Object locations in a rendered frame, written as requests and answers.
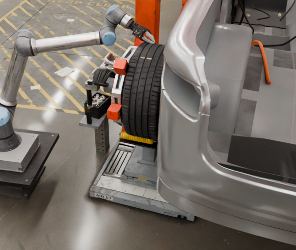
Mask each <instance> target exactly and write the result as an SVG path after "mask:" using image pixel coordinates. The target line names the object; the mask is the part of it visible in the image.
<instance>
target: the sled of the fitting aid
mask: <svg viewBox="0 0 296 250"><path fill-rule="evenodd" d="M135 147H136V145H135ZM135 147H134V149H135ZM134 149H133V151H134ZM133 151H132V153H133ZM132 153H131V154H130V156H129V158H128V161H129V159H130V157H131V155H132ZM128 161H127V163H128ZM127 163H126V165H127ZM126 165H125V167H126ZM125 167H124V169H125ZM124 169H123V171H122V173H121V182H123V183H128V184H132V185H136V186H141V187H145V188H150V189H154V190H157V188H156V182H154V181H149V180H145V179H140V178H136V177H132V176H127V175H124Z"/></svg>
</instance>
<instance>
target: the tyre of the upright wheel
mask: <svg viewBox="0 0 296 250"><path fill-rule="evenodd" d="M164 47H165V45H161V44H155V43H148V42H143V43H141V44H140V45H139V46H138V47H137V49H136V50H135V52H134V54H133V56H132V59H131V61H130V64H129V68H128V71H127V75H126V80H125V85H124V91H123V100H122V122H123V127H124V130H125V132H126V133H127V134H128V135H132V136H137V137H142V138H147V139H152V140H158V122H159V106H160V86H161V75H162V70H163V63H164V56H163V51H164Z"/></svg>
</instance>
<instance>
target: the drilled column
mask: <svg viewBox="0 0 296 250"><path fill-rule="evenodd" d="M94 134H95V147H96V151H97V152H102V153H106V152H107V151H108V149H109V147H110V143H109V121H108V119H107V118H106V120H105V121H104V123H103V124H102V126H101V127H100V129H94Z"/></svg>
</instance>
